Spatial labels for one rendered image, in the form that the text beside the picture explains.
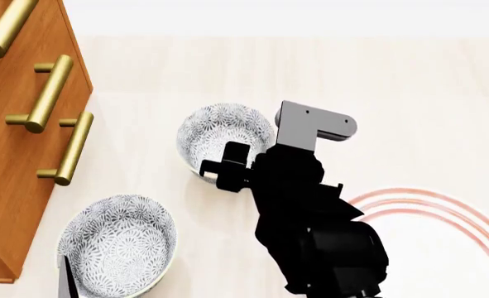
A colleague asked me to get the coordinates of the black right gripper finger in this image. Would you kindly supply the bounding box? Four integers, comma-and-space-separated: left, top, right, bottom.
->
199, 159, 252, 194
222, 141, 252, 169

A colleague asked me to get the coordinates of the black-white floral patterned bowl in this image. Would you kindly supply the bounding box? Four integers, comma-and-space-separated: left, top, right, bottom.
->
175, 102, 276, 185
56, 194, 178, 298

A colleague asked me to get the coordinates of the white plate with pink rings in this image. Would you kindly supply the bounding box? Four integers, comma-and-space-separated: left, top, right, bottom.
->
347, 186, 489, 298

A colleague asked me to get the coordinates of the wooden drawer cabinet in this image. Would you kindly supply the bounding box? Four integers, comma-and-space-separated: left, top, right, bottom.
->
0, 0, 94, 284

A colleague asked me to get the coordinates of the grey gripper camera mount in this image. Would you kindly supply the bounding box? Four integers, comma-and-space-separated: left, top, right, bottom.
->
275, 99, 357, 151

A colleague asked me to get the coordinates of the brass bar drawer handle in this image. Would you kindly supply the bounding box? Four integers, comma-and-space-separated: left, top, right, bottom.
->
5, 54, 74, 134
36, 110, 95, 186
0, 0, 40, 60

